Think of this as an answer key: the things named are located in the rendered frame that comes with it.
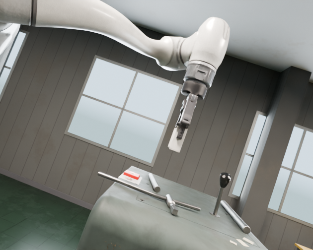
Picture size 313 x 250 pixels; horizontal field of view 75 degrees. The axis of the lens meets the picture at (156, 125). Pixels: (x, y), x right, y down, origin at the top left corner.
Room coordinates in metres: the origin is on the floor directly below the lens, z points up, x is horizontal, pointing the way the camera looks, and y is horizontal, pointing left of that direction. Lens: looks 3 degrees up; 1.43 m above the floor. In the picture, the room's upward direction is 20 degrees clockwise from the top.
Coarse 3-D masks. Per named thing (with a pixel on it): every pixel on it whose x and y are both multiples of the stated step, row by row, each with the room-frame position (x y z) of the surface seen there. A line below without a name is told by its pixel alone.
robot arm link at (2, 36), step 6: (12, 24) 0.43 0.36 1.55; (18, 24) 0.46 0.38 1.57; (6, 30) 0.43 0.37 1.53; (12, 30) 0.45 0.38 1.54; (0, 36) 0.44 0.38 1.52; (6, 36) 0.45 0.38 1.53; (12, 36) 0.48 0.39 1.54; (0, 42) 0.45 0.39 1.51; (6, 42) 0.47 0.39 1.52; (0, 48) 0.46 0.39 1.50; (0, 54) 0.49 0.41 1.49
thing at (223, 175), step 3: (222, 174) 0.62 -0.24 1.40; (225, 174) 0.62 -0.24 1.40; (228, 174) 0.62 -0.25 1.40; (222, 177) 0.61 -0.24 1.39; (225, 177) 0.61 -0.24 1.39; (228, 177) 0.61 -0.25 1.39; (222, 180) 0.61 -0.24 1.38; (225, 180) 0.61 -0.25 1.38; (228, 180) 0.61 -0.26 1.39; (222, 183) 0.62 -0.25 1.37; (225, 183) 0.61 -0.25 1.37; (228, 183) 0.62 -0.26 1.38; (222, 186) 0.63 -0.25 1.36; (225, 186) 0.62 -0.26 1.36
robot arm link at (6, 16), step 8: (0, 0) 0.31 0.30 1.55; (8, 0) 0.32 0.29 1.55; (16, 0) 0.32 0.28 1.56; (24, 0) 0.33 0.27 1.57; (0, 8) 0.32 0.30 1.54; (8, 8) 0.33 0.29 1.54; (16, 8) 0.33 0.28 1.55; (24, 8) 0.34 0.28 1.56; (0, 16) 0.34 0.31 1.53; (8, 16) 0.34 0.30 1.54; (16, 16) 0.34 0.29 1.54; (24, 16) 0.35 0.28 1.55; (0, 24) 0.37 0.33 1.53; (8, 24) 0.38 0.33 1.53; (24, 24) 0.37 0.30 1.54
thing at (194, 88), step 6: (186, 84) 0.60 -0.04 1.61; (192, 84) 0.59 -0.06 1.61; (198, 84) 0.59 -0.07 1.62; (186, 90) 0.60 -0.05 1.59; (192, 90) 0.59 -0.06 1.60; (198, 90) 0.59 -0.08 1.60; (204, 90) 0.60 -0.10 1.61; (198, 96) 0.60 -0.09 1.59; (204, 96) 0.61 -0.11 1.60; (186, 102) 0.59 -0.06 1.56
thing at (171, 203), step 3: (168, 195) 0.64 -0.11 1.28; (168, 198) 0.61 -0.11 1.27; (171, 198) 0.61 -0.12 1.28; (168, 201) 0.60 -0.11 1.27; (171, 201) 0.59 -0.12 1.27; (168, 204) 0.59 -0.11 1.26; (171, 204) 0.58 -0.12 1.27; (174, 204) 0.59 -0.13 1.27; (171, 207) 0.56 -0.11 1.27; (174, 207) 0.55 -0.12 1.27; (171, 210) 0.55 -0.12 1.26; (174, 210) 0.54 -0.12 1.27; (177, 210) 0.54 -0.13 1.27; (174, 213) 0.54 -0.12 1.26
